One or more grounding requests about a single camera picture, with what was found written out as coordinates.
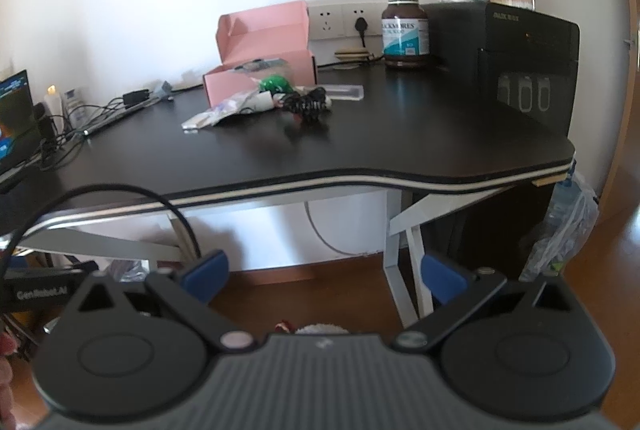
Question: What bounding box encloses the brown supplement bottle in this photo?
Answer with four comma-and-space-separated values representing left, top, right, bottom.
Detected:
381, 0, 431, 70

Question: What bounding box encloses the clear plastic bag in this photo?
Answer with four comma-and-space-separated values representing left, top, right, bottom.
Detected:
181, 91, 261, 129

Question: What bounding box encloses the white candle bottle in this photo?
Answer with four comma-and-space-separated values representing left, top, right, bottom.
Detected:
44, 86, 63, 131

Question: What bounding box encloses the white charging cable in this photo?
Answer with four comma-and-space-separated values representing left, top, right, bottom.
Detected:
305, 202, 386, 256

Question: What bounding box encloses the tangle of cables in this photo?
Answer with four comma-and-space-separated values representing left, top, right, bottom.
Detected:
40, 95, 151, 161

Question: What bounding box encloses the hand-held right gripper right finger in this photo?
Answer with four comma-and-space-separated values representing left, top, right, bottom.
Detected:
392, 255, 575, 353

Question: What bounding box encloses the pink cardboard box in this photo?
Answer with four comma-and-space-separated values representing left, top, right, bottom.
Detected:
202, 1, 317, 107

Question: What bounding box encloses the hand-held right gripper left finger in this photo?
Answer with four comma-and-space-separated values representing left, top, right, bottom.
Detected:
75, 250, 253, 355

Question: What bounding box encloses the laptop screen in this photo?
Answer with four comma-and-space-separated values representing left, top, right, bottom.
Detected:
0, 70, 43, 176

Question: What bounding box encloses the white cream tube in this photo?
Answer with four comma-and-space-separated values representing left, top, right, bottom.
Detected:
245, 92, 273, 113

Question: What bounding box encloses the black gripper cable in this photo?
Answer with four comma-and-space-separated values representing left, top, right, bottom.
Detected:
0, 184, 203, 281

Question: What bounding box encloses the black microphone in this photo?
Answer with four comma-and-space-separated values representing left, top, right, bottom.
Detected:
32, 102, 57, 153

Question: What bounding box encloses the black countertop appliance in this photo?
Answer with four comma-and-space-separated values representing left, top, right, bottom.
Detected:
422, 1, 581, 136

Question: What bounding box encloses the white wall socket panel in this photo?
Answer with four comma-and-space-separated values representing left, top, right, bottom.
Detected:
306, 1, 388, 42

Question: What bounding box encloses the person's left hand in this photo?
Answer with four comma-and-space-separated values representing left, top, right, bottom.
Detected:
0, 334, 16, 393

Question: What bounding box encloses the green toy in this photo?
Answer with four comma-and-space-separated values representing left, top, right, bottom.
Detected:
260, 75, 293, 93

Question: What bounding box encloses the hanging plastic bag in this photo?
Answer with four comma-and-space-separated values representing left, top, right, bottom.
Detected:
520, 170, 600, 283

